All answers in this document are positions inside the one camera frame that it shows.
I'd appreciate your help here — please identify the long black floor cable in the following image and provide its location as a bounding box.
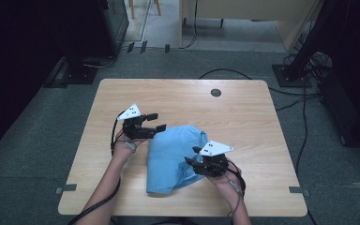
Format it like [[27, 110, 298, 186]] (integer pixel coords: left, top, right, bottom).
[[198, 68, 323, 98]]

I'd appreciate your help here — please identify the person's right hand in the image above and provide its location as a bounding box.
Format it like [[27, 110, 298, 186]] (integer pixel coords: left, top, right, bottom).
[[207, 162, 245, 196]]

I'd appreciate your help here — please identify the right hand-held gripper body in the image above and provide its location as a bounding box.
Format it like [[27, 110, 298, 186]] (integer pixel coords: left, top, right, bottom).
[[194, 140, 234, 177]]

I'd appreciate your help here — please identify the left hand-held gripper cable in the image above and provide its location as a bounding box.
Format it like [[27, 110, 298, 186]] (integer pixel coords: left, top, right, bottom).
[[67, 111, 129, 225]]

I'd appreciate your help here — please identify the white floor cable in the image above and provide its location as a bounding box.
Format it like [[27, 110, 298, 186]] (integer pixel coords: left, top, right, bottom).
[[82, 45, 129, 69]]

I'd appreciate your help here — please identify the thin black floor cable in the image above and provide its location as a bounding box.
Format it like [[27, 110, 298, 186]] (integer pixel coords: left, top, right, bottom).
[[294, 78, 318, 225]]

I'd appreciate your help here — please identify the black stand base plate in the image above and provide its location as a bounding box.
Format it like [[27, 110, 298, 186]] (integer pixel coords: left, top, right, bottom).
[[43, 55, 99, 88]]

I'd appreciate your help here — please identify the beige wooden cabinet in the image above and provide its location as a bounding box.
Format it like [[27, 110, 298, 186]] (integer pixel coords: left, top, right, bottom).
[[178, 0, 322, 51]]

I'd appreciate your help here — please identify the grey tape strip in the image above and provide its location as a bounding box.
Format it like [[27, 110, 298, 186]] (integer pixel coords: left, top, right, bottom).
[[288, 186, 311, 198], [54, 184, 78, 195]]

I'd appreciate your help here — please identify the light blue button shirt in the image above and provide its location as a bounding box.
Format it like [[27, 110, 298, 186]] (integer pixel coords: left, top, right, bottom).
[[145, 125, 209, 195]]

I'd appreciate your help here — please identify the dark glass cabinet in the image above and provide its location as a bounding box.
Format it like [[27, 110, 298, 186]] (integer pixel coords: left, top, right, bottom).
[[97, 0, 130, 57]]

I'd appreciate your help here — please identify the hanging black cable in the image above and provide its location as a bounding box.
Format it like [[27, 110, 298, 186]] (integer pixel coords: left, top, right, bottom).
[[179, 0, 200, 50]]

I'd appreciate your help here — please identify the dark curtain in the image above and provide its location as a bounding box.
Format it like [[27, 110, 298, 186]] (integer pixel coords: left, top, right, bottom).
[[324, 0, 360, 151], [0, 0, 120, 160]]

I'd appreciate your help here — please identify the black stand with square base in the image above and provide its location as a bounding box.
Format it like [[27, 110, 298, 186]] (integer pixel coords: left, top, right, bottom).
[[271, 0, 337, 88]]

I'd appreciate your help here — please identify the hand-held gripper cable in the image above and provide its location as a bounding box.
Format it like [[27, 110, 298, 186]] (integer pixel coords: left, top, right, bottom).
[[226, 158, 248, 218], [67, 111, 129, 225]]

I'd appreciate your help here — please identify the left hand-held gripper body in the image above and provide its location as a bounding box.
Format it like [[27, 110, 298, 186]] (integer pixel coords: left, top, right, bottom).
[[117, 103, 156, 141]]

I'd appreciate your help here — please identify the wooden chair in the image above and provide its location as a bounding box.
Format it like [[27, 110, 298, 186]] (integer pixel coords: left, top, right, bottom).
[[128, 0, 162, 19]]

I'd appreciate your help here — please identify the short black floor cable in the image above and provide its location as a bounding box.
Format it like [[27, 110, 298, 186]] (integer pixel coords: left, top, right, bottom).
[[275, 95, 323, 112]]

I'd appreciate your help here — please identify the person's left hand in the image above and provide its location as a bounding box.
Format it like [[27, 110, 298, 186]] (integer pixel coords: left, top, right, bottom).
[[112, 129, 149, 159]]

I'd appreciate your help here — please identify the right hand-held gripper cable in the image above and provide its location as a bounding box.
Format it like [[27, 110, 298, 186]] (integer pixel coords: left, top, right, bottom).
[[226, 158, 248, 218]]

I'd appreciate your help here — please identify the tangle of black cables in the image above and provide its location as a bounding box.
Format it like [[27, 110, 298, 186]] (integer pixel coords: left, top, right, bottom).
[[282, 51, 332, 83]]

